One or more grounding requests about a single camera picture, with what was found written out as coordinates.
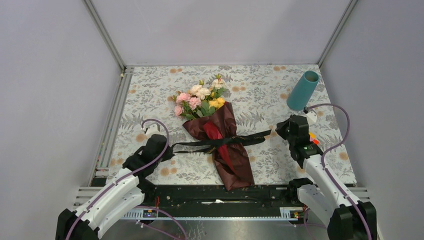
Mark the flower bouquet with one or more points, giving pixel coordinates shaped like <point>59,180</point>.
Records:
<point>211,121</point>

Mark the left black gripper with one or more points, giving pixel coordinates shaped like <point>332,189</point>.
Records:
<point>168,154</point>

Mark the teal cylindrical vase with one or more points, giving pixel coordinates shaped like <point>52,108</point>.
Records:
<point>303,91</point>

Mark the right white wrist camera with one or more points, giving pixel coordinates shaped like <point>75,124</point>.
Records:
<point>311,116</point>

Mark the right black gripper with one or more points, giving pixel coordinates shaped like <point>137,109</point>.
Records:
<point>280,127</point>

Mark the black gold-lettered ribbon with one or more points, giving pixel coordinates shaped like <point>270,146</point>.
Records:
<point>214,144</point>

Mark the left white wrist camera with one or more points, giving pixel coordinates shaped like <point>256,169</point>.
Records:
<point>152,129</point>

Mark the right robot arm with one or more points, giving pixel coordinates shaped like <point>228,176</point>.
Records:
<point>345,216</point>

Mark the colourful block stack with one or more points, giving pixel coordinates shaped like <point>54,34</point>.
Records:
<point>313,138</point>

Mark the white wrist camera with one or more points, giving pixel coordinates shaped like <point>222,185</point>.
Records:
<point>152,129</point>
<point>311,116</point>

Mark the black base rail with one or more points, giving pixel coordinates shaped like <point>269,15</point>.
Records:
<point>214,201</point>

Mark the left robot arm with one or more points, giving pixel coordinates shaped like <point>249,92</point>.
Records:
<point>128,189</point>

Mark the floral patterned table mat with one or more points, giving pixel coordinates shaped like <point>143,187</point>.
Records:
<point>258,94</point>

